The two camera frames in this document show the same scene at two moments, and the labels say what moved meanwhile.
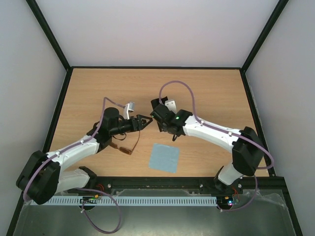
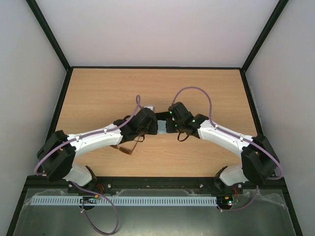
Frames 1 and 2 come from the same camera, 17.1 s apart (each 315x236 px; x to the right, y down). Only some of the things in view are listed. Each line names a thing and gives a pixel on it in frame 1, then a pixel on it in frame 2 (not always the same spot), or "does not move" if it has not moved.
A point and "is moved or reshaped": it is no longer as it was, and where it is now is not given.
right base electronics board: x=225 y=202 does not move
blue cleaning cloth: x=164 y=158 is moved or reshaped
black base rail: x=206 y=185 does not move
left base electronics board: x=90 y=199 does not move
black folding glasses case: x=156 y=103 is moved or reshaped
